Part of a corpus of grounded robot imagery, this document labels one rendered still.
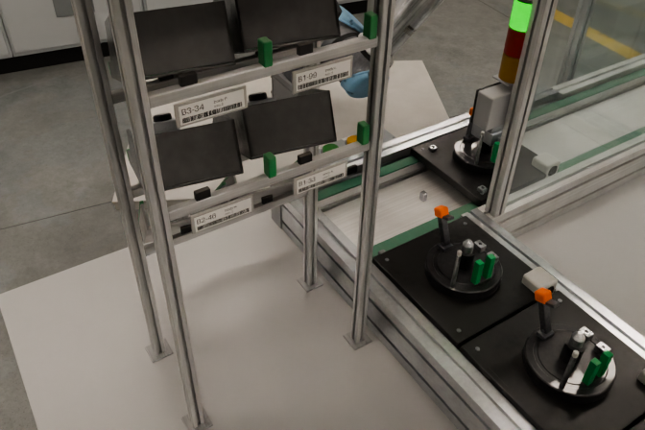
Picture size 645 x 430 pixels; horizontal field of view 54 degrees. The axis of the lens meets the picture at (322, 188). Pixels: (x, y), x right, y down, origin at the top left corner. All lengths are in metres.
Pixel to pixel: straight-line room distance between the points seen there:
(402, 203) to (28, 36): 3.11
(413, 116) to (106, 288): 0.98
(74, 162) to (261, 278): 2.11
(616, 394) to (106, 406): 0.83
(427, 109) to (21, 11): 2.79
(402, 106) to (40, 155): 2.06
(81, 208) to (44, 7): 1.51
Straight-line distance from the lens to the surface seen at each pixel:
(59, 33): 4.18
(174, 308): 0.89
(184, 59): 0.75
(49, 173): 3.28
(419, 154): 1.50
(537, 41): 1.16
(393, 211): 1.40
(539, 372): 1.07
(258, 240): 1.40
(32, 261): 2.81
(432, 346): 1.09
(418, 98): 1.95
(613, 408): 1.10
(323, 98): 0.90
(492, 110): 1.21
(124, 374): 1.21
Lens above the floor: 1.81
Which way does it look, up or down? 38 degrees down
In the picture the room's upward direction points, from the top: 1 degrees clockwise
